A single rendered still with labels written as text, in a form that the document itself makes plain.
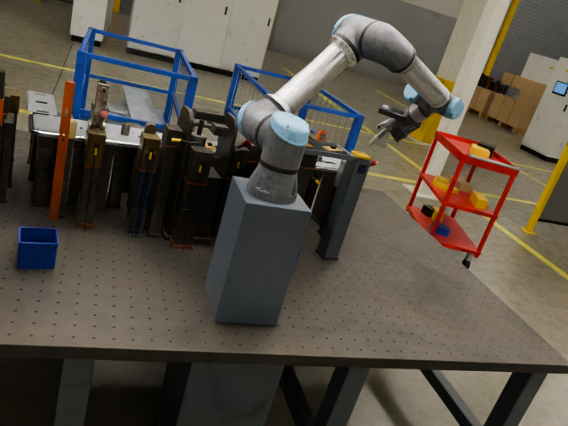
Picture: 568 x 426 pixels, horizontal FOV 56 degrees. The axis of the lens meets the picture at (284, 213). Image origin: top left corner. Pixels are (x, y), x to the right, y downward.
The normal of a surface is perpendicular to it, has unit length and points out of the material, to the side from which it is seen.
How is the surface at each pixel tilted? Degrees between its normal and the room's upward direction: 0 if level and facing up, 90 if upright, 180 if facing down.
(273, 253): 90
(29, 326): 0
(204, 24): 90
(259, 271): 90
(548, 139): 90
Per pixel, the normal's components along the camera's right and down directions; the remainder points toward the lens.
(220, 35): 0.29, 0.44
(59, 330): 0.27, -0.89
